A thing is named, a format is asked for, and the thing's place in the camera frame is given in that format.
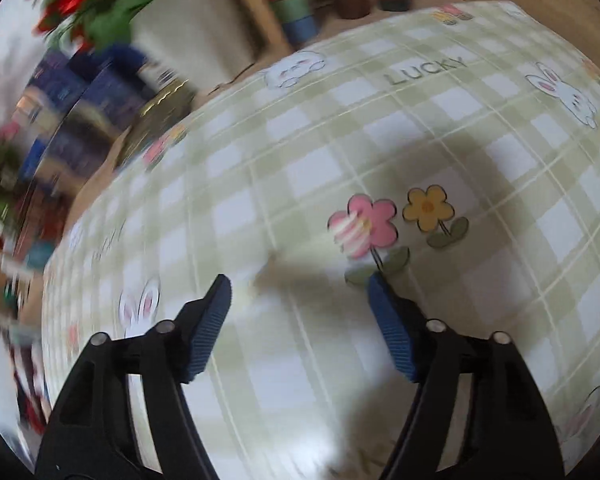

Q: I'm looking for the stack of pastel paper cups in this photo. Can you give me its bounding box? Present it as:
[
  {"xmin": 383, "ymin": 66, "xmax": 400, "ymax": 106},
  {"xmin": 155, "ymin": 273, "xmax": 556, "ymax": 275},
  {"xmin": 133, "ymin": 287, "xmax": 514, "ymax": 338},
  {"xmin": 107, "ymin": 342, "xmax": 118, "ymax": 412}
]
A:
[{"xmin": 257, "ymin": 0, "xmax": 318, "ymax": 46}]

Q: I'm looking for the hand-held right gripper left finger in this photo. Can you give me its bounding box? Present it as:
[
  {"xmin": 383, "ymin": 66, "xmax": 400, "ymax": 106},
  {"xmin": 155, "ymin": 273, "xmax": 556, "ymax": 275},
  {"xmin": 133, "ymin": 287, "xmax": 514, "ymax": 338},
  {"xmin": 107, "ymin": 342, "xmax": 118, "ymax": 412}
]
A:
[{"xmin": 34, "ymin": 274, "xmax": 232, "ymax": 480}]

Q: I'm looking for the gold tray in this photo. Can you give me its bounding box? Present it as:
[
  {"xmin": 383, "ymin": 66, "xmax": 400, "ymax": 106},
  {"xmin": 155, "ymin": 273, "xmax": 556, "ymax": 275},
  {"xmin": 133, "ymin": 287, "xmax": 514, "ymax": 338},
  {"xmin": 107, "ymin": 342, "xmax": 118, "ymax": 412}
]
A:
[{"xmin": 115, "ymin": 80, "xmax": 196, "ymax": 171}]

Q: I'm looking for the stack of blue gift boxes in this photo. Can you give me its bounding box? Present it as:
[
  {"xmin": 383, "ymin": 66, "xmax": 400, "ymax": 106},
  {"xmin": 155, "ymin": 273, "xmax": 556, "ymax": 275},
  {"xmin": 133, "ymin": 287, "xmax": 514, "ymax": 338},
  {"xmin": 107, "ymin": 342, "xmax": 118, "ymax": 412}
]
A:
[{"xmin": 17, "ymin": 45, "xmax": 191, "ymax": 181}]

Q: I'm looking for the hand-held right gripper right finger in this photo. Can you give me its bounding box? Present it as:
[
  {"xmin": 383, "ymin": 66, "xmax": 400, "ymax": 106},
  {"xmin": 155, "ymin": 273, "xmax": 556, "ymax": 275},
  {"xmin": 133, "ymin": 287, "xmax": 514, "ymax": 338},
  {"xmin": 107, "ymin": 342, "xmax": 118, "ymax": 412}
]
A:
[{"xmin": 367, "ymin": 274, "xmax": 566, "ymax": 480}]

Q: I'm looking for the green checked tablecloth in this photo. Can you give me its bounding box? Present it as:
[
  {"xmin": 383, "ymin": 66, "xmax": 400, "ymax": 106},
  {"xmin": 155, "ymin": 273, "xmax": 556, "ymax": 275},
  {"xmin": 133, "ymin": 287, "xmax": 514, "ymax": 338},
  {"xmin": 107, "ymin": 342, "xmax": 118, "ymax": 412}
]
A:
[{"xmin": 40, "ymin": 0, "xmax": 600, "ymax": 480}]

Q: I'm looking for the white flower pot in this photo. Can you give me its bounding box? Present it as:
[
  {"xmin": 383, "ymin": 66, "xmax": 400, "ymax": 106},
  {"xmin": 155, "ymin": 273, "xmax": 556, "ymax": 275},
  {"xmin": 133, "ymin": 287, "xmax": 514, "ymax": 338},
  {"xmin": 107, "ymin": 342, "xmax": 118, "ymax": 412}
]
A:
[{"xmin": 130, "ymin": 0, "xmax": 261, "ymax": 91}]

